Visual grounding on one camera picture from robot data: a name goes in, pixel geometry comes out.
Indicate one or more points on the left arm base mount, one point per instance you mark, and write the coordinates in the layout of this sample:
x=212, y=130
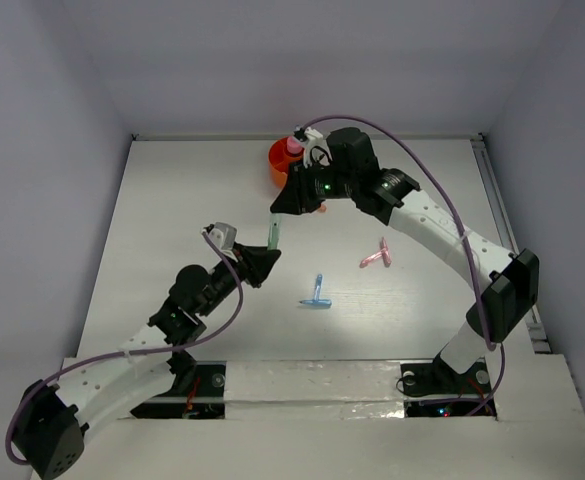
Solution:
x=196, y=392

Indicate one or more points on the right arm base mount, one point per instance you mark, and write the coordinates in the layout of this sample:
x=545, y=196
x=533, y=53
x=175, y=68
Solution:
x=430, y=388

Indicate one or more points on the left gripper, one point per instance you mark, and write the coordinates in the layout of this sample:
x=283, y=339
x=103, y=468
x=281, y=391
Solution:
x=254, y=262

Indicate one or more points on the orange round organizer container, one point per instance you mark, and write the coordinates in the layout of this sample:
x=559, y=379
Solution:
x=279, y=161

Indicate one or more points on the pink pen lower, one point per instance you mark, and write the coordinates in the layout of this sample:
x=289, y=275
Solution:
x=370, y=259

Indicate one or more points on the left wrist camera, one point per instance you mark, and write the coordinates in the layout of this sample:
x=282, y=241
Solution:
x=222, y=236

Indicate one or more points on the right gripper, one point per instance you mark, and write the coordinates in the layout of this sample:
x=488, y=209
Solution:
x=297, y=195

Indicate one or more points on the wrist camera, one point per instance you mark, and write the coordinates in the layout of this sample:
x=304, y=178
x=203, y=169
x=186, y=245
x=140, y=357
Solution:
x=222, y=236
x=311, y=139

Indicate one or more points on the pink pen upper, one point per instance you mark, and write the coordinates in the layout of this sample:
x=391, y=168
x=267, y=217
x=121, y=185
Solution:
x=385, y=253

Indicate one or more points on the blue pen flat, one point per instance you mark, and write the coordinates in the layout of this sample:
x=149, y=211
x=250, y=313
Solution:
x=318, y=303

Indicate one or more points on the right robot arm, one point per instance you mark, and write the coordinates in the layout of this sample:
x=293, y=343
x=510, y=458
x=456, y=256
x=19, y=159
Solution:
x=505, y=284

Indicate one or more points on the pink pen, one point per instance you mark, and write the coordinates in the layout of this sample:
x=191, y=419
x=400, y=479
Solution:
x=385, y=253
x=370, y=259

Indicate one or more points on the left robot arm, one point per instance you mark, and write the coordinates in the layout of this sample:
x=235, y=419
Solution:
x=58, y=416

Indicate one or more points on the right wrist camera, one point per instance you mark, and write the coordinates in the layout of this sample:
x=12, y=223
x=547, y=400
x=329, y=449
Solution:
x=311, y=139

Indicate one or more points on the green highlighter pen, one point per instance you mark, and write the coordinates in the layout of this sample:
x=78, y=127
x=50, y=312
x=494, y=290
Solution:
x=274, y=231

